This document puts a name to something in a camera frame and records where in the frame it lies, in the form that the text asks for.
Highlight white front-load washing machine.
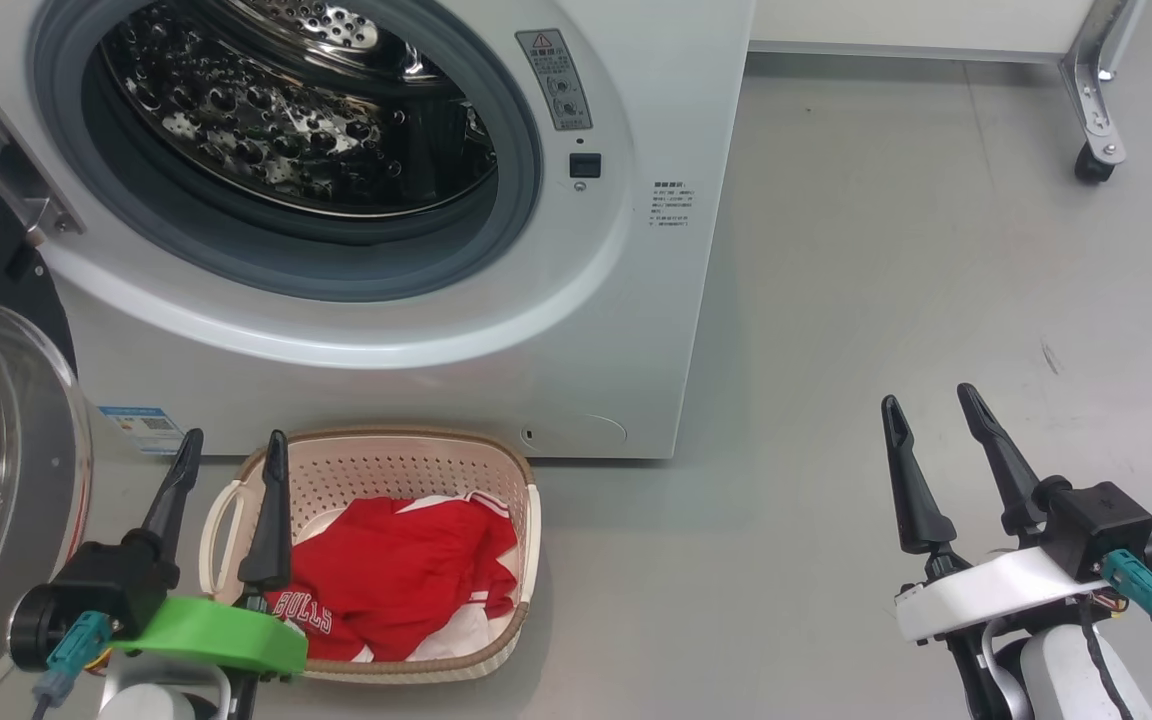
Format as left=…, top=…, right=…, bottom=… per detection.
left=0, top=0, right=757, bottom=461

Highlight small text instruction sticker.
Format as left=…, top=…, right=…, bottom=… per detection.
left=650, top=180, right=697, bottom=231

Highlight red and white jersey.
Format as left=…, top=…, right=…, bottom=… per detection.
left=271, top=492, right=520, bottom=664

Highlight blue energy label sticker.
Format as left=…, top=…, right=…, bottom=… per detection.
left=98, top=404, right=187, bottom=457

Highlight round black glass washer door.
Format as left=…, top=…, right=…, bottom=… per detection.
left=0, top=140, right=95, bottom=720

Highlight metal partition leg with caster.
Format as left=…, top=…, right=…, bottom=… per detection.
left=1058, top=0, right=1149, bottom=185

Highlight round white filter cover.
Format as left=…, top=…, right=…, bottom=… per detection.
left=521, top=413, right=629, bottom=453

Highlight white partition panel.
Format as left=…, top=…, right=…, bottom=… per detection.
left=748, top=0, right=1097, bottom=65

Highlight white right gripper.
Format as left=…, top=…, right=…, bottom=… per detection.
left=881, top=383, right=1112, bottom=720

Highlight cream perforated laundry basket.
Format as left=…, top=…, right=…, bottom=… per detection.
left=198, top=427, right=543, bottom=685

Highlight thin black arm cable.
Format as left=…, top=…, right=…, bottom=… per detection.
left=1076, top=600, right=1137, bottom=720

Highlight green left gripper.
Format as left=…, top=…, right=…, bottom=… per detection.
left=111, top=428, right=309, bottom=720

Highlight metal door hinge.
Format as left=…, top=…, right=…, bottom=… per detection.
left=0, top=88, right=87, bottom=246

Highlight grey warning label sticker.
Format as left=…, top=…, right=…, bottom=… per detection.
left=516, top=28, right=594, bottom=132

